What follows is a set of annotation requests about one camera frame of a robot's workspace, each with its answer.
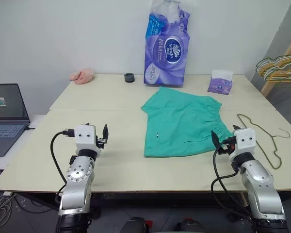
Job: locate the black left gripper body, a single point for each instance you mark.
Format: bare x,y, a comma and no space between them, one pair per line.
102,142

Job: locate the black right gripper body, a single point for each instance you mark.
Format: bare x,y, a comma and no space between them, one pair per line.
225,149

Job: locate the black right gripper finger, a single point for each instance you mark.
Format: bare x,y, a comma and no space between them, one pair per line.
236,127
215,140

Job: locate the green shorts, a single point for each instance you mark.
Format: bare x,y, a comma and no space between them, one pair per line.
182,121

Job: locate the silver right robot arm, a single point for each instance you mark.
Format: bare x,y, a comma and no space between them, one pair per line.
259,184

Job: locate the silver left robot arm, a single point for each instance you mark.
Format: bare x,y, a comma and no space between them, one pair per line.
77,174

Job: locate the small purple tissue pack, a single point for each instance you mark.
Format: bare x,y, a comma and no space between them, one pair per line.
219,85

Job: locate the pink cloth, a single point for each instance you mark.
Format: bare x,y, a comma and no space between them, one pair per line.
82,76

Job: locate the white side table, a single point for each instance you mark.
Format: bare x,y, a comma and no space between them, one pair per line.
36,121

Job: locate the wooden clothes rack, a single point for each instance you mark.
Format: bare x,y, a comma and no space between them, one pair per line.
271,82

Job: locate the black tape roll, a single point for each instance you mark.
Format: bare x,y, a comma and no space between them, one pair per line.
129,78

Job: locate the grey laptop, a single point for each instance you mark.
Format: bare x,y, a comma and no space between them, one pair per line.
4,121

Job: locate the dark rounded shape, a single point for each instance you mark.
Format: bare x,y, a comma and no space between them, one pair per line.
135,225
190,225

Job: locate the purple toilet paper pack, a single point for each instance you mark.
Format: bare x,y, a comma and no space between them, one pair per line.
167,53

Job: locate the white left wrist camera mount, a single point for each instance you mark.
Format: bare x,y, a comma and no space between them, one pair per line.
85,139

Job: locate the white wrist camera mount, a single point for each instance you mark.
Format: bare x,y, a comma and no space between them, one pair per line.
85,139
245,143

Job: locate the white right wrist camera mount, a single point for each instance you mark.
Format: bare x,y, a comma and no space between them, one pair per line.
245,143

